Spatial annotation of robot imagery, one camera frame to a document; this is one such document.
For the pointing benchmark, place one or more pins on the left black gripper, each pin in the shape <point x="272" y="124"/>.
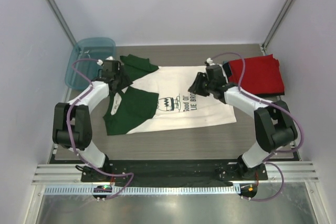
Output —
<point x="126" y="80"/>

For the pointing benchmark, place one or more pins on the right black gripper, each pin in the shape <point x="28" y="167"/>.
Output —
<point x="196" y="88"/>

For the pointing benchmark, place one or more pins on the white and green t-shirt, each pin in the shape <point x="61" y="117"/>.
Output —
<point x="159" y="99"/>

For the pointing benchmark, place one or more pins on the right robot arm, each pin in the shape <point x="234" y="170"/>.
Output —
<point x="274" y="127"/>

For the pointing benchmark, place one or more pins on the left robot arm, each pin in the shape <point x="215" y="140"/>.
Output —
<point x="72" y="122"/>

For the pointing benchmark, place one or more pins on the teal plastic bin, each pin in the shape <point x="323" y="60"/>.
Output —
<point x="83" y="57"/>

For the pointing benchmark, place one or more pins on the folded blue t-shirt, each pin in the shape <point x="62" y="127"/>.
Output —
<point x="227" y="69"/>

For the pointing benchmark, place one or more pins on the folded red t-shirt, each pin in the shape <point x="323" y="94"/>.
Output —
<point x="256" y="74"/>

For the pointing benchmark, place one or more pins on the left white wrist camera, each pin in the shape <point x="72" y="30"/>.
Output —
<point x="101" y="62"/>

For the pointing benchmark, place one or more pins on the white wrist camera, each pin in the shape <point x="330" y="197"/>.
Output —
<point x="210" y="62"/>
<point x="101" y="62"/>

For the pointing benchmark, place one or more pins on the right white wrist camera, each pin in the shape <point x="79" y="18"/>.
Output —
<point x="210" y="62"/>

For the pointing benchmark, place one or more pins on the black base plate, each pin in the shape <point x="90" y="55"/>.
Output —
<point x="175" y="173"/>

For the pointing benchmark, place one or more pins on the white slotted cable duct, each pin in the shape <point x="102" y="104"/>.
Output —
<point x="105" y="190"/>

